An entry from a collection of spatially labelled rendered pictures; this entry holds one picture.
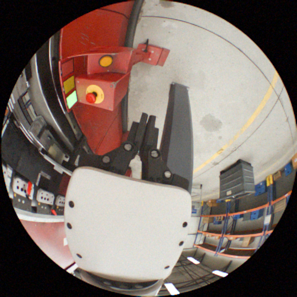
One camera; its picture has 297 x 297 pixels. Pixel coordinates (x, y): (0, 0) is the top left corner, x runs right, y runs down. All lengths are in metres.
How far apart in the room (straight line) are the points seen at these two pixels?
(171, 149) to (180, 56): 0.82
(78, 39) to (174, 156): 0.66
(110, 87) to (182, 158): 0.38
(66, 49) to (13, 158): 0.91
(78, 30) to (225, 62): 1.07
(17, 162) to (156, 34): 1.58
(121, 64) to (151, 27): 0.76
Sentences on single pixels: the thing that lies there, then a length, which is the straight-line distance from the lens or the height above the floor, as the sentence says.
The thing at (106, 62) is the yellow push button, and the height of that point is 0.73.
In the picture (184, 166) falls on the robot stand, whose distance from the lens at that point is 0.45.
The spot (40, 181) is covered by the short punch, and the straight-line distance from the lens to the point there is 0.67.
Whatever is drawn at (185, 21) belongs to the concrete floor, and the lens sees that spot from 1.08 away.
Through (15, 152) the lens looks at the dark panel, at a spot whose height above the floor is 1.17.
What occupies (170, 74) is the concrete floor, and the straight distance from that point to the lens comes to 1.06.
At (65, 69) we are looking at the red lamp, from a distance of 0.34.
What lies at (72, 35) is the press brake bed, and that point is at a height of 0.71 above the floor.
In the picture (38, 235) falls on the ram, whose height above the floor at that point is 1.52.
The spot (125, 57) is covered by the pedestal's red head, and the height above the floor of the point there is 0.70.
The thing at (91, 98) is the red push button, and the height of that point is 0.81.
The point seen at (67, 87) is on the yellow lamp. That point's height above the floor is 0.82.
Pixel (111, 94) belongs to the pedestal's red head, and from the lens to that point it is 0.32.
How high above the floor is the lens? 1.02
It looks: 32 degrees down
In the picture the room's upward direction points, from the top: 165 degrees counter-clockwise
